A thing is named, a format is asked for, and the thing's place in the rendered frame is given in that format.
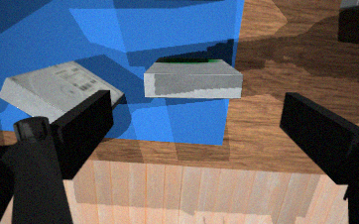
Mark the blue flat mat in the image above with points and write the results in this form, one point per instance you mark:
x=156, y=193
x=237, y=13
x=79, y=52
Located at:
x=118, y=40

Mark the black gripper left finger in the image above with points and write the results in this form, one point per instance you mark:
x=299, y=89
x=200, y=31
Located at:
x=47, y=154

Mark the grey hard drive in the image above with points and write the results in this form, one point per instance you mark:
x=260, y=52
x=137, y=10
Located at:
x=189, y=77
x=52, y=91

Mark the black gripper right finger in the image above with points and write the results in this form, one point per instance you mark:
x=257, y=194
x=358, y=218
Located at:
x=331, y=141

